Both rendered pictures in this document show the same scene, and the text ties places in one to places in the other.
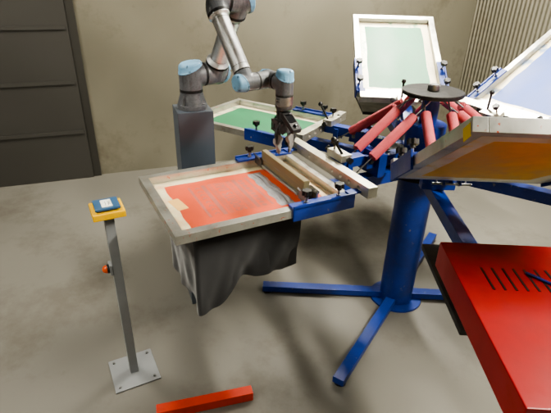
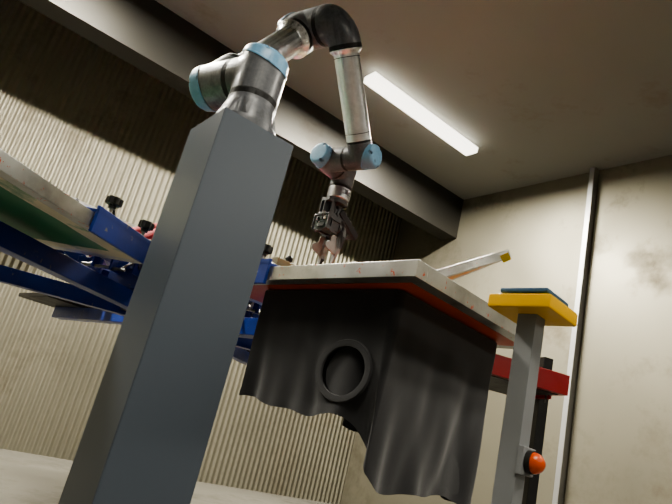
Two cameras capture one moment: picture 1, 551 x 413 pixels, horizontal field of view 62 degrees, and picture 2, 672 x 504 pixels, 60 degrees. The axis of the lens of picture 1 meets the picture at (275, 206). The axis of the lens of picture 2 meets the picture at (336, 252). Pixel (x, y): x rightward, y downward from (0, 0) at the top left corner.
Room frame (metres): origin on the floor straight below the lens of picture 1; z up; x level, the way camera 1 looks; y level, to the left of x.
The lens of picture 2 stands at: (2.33, 1.68, 0.61)
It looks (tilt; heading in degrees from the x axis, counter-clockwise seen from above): 17 degrees up; 256
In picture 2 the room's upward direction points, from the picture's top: 14 degrees clockwise
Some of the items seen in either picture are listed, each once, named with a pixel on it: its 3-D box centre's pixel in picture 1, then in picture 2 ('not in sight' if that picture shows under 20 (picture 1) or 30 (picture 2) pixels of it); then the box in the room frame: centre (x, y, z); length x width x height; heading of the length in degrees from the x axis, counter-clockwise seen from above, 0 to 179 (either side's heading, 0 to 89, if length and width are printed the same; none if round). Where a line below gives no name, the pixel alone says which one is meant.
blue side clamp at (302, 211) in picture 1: (321, 204); not in sight; (1.69, -0.20, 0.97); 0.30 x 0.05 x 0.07; 118
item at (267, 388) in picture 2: not in sight; (317, 363); (1.96, 0.28, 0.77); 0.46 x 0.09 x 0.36; 118
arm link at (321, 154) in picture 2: (266, 79); (331, 160); (2.01, 0.05, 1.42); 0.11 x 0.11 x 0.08; 39
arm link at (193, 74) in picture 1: (191, 74); (258, 77); (2.31, 0.44, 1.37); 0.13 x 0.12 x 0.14; 129
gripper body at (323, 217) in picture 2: (282, 119); (331, 218); (1.95, -0.02, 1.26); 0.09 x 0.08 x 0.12; 28
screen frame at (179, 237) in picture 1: (243, 189); (365, 308); (1.82, 0.15, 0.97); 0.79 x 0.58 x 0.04; 118
